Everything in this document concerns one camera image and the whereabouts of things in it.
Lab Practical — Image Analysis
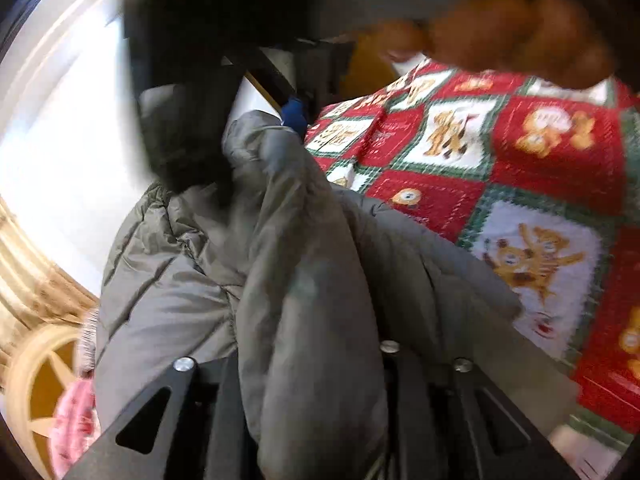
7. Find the beige patterned curtain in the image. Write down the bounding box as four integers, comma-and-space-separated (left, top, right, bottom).
0, 204, 98, 375

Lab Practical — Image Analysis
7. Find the grey puffer jacket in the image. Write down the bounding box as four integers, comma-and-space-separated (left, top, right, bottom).
94, 86, 576, 479

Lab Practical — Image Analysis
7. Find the red patchwork bear bedspread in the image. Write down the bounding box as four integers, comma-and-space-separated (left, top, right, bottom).
306, 60, 639, 479

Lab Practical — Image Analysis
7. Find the cream wooden headboard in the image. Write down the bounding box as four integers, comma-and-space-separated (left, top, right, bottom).
4, 324, 80, 479

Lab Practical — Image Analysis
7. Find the pink folded blanket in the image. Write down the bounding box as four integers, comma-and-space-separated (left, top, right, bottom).
49, 378, 101, 479

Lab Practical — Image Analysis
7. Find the person's bare hand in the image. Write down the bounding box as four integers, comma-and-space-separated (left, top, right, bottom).
372, 0, 617, 90

